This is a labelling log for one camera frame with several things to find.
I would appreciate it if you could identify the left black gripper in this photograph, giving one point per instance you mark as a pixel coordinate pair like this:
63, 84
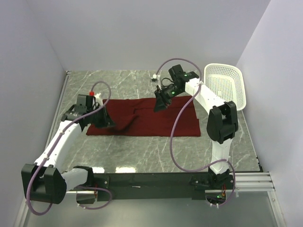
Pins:
107, 121

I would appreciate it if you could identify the white plastic perforated basket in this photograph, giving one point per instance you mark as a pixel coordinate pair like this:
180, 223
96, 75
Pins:
226, 81

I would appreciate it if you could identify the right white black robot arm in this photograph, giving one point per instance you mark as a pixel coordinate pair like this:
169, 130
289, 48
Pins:
222, 123

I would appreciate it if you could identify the dark red t shirt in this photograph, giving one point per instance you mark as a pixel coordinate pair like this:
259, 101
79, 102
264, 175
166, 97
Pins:
135, 117

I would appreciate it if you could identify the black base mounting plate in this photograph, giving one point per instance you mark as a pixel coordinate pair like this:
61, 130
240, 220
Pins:
134, 186

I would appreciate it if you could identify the aluminium extrusion rail frame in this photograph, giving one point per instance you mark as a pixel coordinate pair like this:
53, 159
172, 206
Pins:
244, 183

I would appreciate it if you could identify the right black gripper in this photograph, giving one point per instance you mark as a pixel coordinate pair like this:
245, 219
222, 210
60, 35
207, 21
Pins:
161, 100

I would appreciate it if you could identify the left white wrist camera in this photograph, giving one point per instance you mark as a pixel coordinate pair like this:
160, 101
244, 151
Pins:
97, 97

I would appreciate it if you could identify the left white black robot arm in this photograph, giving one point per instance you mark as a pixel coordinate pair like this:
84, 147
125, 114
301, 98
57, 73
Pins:
43, 181

